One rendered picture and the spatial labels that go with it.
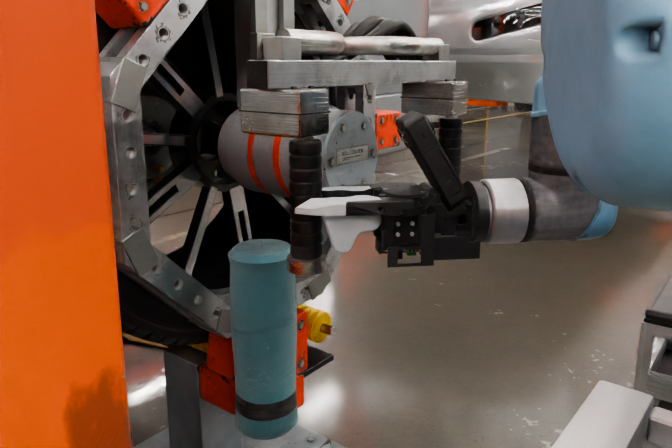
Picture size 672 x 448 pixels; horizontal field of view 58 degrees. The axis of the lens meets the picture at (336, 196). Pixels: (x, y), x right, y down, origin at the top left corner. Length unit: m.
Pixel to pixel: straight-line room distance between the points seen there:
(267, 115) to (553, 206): 0.33
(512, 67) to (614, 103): 3.06
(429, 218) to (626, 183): 0.45
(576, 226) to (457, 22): 2.65
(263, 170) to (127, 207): 0.20
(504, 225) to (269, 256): 0.29
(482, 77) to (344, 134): 2.50
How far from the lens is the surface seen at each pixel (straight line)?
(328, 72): 0.71
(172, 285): 0.83
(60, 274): 0.38
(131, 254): 0.78
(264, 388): 0.84
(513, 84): 3.29
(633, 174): 0.22
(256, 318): 0.79
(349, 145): 0.82
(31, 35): 0.36
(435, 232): 0.69
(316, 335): 1.10
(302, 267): 0.67
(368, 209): 0.63
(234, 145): 0.88
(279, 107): 0.64
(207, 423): 1.18
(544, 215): 0.71
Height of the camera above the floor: 0.98
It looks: 12 degrees down
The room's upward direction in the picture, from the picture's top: straight up
